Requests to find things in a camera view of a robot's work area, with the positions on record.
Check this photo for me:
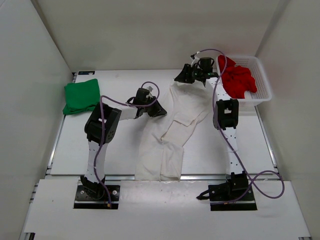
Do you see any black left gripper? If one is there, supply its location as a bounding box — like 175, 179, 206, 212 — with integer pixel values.
142, 96, 167, 118

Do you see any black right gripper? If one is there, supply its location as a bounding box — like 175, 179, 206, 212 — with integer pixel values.
176, 64, 204, 85

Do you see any white t-shirt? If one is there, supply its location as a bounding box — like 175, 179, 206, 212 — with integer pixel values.
134, 82, 211, 181

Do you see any red t-shirt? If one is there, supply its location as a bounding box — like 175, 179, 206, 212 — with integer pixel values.
221, 57, 257, 99

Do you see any green t-shirt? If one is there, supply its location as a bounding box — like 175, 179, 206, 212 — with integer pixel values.
62, 78, 101, 115

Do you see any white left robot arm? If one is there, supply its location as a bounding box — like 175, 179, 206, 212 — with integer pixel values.
80, 86, 167, 202

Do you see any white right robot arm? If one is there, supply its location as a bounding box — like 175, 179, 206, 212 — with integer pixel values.
174, 55, 250, 204

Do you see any white plastic laundry basket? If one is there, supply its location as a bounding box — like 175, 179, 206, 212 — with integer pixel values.
216, 55, 272, 110

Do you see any dark table label sticker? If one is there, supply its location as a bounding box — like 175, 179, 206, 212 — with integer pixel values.
77, 70, 95, 75

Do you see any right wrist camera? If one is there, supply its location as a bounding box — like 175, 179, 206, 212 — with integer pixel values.
190, 51, 200, 66

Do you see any aluminium rail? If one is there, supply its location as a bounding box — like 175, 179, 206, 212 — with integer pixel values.
105, 174, 279, 181

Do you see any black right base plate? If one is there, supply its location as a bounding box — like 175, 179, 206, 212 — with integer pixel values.
196, 183, 258, 212

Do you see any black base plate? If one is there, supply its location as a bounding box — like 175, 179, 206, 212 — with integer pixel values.
73, 183, 121, 210
196, 183, 258, 212

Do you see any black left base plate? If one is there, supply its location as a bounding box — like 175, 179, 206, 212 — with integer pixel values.
73, 183, 121, 210

